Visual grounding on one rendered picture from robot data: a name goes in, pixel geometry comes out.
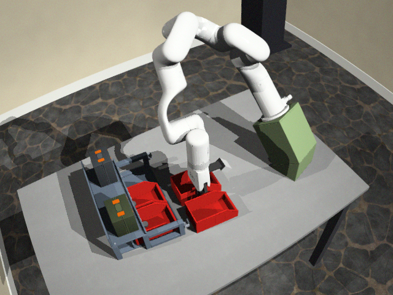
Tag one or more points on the red bin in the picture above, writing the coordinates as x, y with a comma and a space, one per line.
184, 188
143, 194
209, 210
157, 215

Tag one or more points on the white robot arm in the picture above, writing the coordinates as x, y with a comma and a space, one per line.
246, 48

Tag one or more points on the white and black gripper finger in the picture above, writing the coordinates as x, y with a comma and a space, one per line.
203, 191

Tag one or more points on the olive green case with orange latches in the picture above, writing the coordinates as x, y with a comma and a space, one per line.
121, 215

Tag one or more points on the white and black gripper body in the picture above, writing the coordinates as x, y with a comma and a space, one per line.
199, 177

